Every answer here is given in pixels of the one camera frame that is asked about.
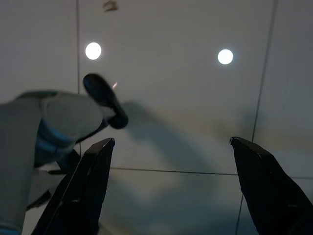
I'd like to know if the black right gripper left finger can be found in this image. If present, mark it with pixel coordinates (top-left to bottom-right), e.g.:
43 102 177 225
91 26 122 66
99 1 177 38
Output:
31 137 116 235

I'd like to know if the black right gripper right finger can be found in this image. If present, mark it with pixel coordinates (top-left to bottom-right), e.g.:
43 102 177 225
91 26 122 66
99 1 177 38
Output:
229 136 313 235

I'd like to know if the grey robot leg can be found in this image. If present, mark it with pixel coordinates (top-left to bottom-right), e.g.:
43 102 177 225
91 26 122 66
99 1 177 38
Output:
0 90 108 233

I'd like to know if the small brown scrap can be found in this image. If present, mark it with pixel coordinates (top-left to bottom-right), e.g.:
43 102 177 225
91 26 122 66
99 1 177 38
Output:
102 1 118 12

